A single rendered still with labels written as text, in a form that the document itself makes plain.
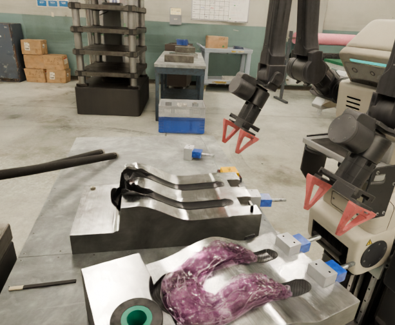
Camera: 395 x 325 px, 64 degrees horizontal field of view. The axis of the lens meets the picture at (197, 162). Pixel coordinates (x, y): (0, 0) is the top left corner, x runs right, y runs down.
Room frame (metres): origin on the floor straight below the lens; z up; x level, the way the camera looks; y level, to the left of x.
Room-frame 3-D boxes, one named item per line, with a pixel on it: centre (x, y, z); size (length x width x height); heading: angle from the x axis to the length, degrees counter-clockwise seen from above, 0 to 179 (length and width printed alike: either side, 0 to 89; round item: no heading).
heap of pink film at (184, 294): (0.48, -0.07, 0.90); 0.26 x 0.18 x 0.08; 119
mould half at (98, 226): (0.81, 0.09, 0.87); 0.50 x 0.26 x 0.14; 101
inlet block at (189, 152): (1.28, -0.01, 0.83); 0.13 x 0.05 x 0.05; 80
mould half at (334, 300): (0.48, -0.07, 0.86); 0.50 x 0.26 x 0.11; 119
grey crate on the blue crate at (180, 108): (4.11, 0.24, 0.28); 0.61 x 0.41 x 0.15; 93
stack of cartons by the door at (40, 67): (6.85, 3.26, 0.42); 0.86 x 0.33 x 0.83; 93
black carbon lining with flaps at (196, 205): (0.80, 0.07, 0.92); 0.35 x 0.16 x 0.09; 101
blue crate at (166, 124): (4.11, 0.24, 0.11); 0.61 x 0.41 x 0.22; 93
